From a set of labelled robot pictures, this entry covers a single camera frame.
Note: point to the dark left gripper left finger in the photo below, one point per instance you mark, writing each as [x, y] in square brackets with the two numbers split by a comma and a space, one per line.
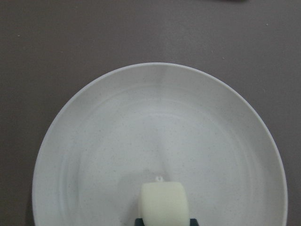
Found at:
[139, 222]

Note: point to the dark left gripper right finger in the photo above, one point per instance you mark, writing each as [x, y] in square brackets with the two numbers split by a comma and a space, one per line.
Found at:
[194, 222]

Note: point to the cream round plate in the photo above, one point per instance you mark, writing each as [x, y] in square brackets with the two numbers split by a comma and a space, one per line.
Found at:
[158, 122]

